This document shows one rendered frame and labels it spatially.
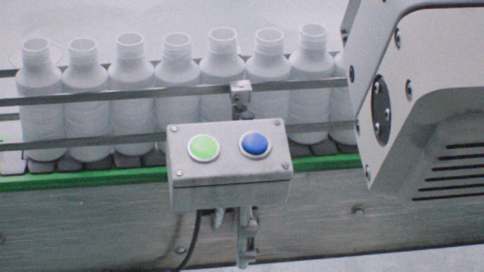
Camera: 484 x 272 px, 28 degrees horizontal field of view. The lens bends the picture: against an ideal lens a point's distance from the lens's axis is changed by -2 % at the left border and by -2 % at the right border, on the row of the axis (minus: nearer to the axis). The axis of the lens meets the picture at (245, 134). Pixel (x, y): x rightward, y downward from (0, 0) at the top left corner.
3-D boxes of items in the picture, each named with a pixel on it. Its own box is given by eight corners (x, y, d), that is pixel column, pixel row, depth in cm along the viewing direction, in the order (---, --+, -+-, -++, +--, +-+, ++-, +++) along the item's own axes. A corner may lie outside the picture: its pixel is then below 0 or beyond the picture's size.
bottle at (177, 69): (161, 131, 136) (159, 26, 127) (204, 136, 135) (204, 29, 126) (151, 156, 131) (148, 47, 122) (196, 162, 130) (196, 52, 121)
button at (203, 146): (215, 140, 115) (215, 132, 114) (218, 161, 113) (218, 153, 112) (189, 141, 115) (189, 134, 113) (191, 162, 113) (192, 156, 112)
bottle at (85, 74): (116, 162, 130) (109, 53, 121) (70, 168, 128) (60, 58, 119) (109, 137, 135) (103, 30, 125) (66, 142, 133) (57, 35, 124)
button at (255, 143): (265, 136, 116) (266, 129, 115) (269, 157, 114) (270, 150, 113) (240, 137, 115) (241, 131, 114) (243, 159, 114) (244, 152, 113)
